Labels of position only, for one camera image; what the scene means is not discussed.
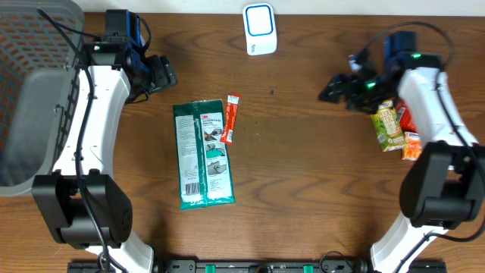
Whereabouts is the green 3M gloves pack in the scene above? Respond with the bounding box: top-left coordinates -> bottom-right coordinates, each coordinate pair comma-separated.
173,99 -> 236,210

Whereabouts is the grey plastic basket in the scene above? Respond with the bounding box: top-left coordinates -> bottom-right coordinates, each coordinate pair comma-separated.
1,0 -> 84,196

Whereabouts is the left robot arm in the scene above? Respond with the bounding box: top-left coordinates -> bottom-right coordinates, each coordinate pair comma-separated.
32,42 -> 177,272

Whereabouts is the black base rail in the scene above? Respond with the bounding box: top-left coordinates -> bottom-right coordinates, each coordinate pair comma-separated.
67,259 -> 448,273

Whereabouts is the white barcode scanner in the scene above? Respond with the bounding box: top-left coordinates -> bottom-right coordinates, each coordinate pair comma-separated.
242,3 -> 277,56

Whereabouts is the orange Kleenex tissue pack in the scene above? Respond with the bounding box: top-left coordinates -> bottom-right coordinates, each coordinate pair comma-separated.
402,132 -> 422,161

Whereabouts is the red snack bag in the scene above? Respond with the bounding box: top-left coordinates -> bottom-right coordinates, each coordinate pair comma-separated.
396,101 -> 418,133

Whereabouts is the green tea drink carton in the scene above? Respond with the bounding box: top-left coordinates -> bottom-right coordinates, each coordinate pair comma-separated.
371,100 -> 405,152

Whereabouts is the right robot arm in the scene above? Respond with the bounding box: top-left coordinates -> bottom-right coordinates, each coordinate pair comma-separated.
318,50 -> 484,272

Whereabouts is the red Nestle sachet stick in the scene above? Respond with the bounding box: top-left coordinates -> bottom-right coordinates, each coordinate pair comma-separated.
221,93 -> 240,145

